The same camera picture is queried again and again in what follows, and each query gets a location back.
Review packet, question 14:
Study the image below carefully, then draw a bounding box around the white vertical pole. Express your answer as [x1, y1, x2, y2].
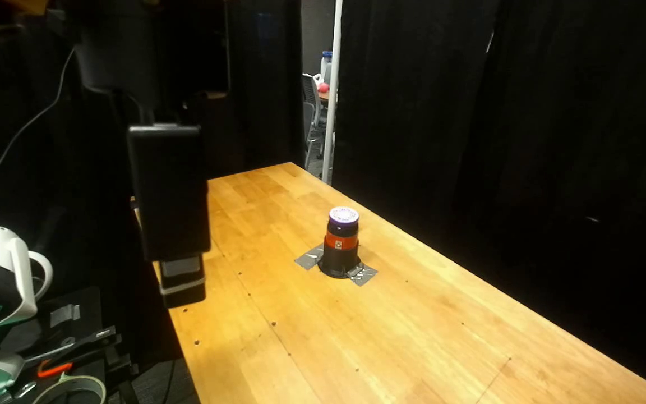
[320, 0, 344, 187]

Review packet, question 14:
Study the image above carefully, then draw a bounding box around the dark cup with orange band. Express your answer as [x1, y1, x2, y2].
[317, 204, 363, 281]

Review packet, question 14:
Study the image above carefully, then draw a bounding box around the thin white cable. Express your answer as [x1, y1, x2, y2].
[0, 42, 80, 208]

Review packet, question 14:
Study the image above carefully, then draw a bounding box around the black curtain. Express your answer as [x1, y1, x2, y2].
[333, 0, 646, 380]

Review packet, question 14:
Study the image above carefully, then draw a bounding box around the tape roll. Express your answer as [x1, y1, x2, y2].
[30, 370, 110, 404]

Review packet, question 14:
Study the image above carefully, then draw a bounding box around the cluttered background chair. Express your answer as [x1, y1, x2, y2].
[300, 47, 333, 179]

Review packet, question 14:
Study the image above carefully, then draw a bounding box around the black grey clamp block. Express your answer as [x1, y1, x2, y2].
[154, 251, 209, 309]

